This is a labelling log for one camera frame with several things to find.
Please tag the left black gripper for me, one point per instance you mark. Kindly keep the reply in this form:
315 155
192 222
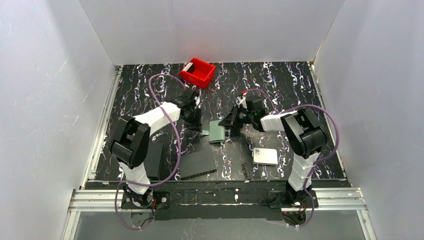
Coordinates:
193 120

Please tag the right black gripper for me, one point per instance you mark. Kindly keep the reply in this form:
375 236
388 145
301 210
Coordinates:
234 117

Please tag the mint green card holder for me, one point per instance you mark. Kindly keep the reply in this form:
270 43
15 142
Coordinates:
216 133

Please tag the red plastic bin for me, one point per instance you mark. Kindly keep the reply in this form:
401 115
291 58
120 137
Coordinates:
198 72

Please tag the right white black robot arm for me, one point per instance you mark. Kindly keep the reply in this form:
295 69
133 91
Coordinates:
305 133

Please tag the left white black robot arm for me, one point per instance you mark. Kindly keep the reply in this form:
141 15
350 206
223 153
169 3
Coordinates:
130 140

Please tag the black flat plate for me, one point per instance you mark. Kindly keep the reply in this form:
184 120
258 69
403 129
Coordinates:
197 164

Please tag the white flat box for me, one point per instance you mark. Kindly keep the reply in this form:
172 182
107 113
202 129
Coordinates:
265 156

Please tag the small black comb strip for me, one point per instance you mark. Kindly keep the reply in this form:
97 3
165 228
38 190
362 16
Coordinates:
245 172

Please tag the black rectangular block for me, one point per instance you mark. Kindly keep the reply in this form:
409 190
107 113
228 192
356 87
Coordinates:
153 161

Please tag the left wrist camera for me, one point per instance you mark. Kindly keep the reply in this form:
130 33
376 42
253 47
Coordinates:
198 101

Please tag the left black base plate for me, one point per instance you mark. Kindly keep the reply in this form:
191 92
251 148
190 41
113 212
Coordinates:
153 200

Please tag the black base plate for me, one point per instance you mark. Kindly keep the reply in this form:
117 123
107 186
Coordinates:
277 199
153 200

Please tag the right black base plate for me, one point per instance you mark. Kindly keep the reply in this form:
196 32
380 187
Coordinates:
277 199

